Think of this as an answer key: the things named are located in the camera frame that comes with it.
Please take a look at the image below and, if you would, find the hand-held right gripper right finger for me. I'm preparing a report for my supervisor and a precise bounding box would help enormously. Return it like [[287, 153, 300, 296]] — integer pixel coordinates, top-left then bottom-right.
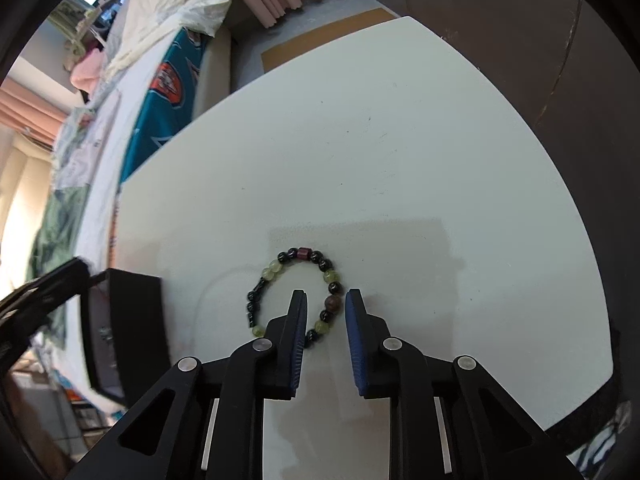
[[344, 288, 583, 480]]

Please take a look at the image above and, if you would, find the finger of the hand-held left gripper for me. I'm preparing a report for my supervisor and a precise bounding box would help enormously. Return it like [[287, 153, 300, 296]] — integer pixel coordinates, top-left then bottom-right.
[[0, 256, 108, 346]]

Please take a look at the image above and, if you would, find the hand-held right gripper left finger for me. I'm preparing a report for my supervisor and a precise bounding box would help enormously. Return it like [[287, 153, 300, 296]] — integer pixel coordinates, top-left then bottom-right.
[[65, 289, 308, 480]]

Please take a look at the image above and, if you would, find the green and black bead bracelet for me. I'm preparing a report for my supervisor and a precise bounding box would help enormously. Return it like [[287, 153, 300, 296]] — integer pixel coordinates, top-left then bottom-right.
[[245, 246, 345, 346]]

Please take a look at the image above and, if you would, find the black cardboard box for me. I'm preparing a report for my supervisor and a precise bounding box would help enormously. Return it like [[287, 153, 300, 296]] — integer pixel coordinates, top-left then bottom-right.
[[80, 267, 168, 407]]

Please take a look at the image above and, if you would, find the green striped cloth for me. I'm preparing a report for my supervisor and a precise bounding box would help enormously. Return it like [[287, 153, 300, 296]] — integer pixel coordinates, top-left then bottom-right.
[[27, 187, 91, 351]]

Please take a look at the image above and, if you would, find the beige headboard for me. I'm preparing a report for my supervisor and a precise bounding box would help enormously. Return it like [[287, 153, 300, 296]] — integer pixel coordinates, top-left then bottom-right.
[[0, 145, 56, 281]]

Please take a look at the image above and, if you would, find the white printed cloth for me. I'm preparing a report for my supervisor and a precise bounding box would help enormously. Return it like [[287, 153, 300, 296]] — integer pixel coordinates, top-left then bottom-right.
[[55, 92, 123, 191]]

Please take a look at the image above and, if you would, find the white bedside table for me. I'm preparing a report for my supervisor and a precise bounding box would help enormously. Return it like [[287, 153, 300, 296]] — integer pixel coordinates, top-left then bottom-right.
[[107, 16, 615, 480]]

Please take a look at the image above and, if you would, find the teal printed bedsheet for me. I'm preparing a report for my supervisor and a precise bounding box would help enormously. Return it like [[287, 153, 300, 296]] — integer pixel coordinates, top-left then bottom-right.
[[120, 27, 206, 186]]

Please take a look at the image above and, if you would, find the pink plush cloth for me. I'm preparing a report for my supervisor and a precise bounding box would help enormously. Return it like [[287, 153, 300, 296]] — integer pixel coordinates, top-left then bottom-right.
[[70, 47, 108, 91]]

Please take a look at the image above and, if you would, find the white duvet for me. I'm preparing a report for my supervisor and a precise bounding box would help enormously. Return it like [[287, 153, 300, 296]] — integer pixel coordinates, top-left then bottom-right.
[[107, 0, 235, 78]]

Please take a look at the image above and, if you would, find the flat cardboard sheet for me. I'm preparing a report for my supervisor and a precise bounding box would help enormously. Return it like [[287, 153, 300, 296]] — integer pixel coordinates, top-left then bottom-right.
[[261, 7, 401, 75]]

